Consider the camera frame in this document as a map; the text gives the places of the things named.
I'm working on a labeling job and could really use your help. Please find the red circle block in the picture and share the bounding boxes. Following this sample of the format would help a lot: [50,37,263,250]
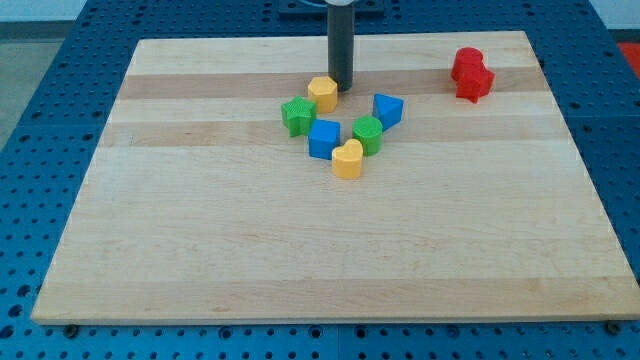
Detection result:
[450,47,484,81]

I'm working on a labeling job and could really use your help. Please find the blue cube block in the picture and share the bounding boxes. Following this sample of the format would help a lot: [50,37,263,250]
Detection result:
[308,119,341,160]

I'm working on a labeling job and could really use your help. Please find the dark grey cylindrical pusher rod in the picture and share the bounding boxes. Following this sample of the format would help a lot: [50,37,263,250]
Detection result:
[327,4,355,92]

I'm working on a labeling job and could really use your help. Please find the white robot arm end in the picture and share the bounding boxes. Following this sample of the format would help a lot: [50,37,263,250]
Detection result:
[325,0,356,7]

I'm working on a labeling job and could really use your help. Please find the green circle block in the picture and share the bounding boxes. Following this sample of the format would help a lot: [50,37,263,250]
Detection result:
[352,116,383,156]

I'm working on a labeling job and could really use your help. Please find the blue triangle block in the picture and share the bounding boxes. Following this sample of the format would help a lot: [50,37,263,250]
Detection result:
[372,94,404,131]

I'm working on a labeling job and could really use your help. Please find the red star block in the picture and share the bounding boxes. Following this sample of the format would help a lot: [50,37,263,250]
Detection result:
[456,67,495,103]

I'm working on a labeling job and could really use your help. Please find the light wooden board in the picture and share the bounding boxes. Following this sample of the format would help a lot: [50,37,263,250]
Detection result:
[31,31,639,325]

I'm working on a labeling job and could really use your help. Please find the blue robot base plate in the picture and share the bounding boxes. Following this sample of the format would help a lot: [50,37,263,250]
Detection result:
[277,0,387,22]

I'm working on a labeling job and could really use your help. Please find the yellow hexagon block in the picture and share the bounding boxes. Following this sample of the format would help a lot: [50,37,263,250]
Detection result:
[307,76,338,114]

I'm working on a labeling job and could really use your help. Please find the yellow heart block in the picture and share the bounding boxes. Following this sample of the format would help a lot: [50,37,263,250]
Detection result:
[332,139,363,180]

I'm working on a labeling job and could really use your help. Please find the green star block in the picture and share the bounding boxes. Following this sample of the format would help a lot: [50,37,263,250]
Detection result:
[281,96,316,137]

